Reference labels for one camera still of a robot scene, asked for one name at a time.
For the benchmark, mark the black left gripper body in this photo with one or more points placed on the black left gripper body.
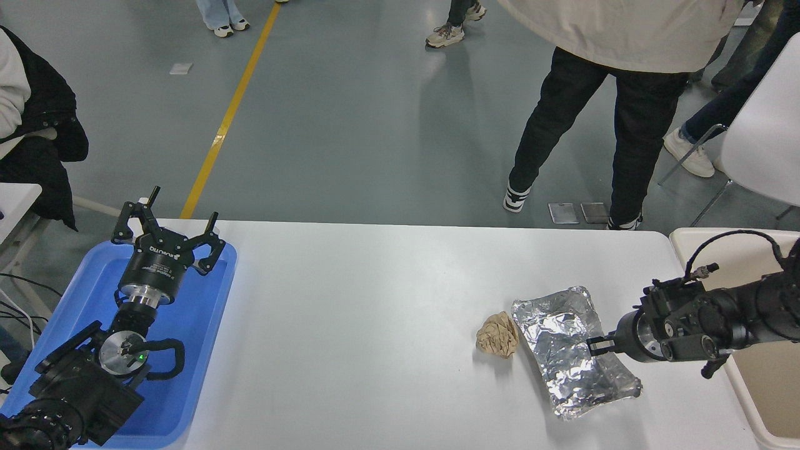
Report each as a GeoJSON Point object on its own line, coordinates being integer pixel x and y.
{"type": "Point", "coordinates": [156, 265]}

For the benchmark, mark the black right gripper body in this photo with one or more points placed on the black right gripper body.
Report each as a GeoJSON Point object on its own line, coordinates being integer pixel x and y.
{"type": "Point", "coordinates": [625, 337]}

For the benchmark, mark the silver foil plate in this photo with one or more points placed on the silver foil plate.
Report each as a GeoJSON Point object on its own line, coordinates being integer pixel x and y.
{"type": "Point", "coordinates": [562, 350]}

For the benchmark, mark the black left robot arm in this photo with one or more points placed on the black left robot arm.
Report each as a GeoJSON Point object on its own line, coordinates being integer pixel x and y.
{"type": "Point", "coordinates": [75, 387]}

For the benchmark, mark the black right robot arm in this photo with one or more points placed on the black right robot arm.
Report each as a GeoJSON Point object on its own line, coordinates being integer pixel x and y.
{"type": "Point", "coordinates": [719, 319]}

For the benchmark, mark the metal floor plate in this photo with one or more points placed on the metal floor plate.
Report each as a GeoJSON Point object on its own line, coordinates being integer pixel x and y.
{"type": "Point", "coordinates": [594, 212]}
{"type": "Point", "coordinates": [564, 213]}

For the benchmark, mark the blue plastic tray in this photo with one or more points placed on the blue plastic tray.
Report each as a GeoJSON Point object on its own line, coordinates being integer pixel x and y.
{"type": "Point", "coordinates": [194, 325]}

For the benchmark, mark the crumpled tan paper ball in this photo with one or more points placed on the crumpled tan paper ball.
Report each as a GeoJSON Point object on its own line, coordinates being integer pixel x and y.
{"type": "Point", "coordinates": [497, 335]}

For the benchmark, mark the white side table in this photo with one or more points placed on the white side table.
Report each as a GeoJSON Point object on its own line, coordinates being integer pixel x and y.
{"type": "Point", "coordinates": [15, 200]}

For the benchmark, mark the large pale bin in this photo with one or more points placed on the large pale bin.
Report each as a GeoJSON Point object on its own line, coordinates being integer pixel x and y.
{"type": "Point", "coordinates": [769, 387]}

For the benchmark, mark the white chair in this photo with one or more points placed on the white chair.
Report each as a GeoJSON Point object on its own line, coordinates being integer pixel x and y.
{"type": "Point", "coordinates": [765, 137]}

